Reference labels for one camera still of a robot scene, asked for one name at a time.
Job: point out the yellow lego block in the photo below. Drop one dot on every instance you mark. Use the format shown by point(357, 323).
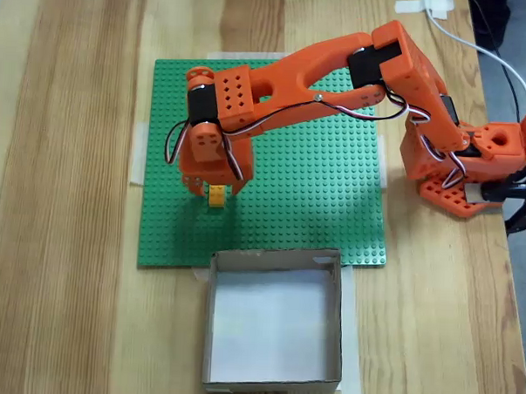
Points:
point(216, 197)

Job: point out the green lego baseplate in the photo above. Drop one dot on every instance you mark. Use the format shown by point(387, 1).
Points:
point(298, 185)

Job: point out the open cardboard box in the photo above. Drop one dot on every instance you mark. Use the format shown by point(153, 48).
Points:
point(275, 319)

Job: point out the white tape strip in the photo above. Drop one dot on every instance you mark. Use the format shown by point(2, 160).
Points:
point(384, 163)
point(352, 332)
point(138, 152)
point(234, 55)

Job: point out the white tape patch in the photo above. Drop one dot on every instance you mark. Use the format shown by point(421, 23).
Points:
point(428, 5)

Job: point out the black table clamp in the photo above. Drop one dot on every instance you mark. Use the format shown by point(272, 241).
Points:
point(516, 192)

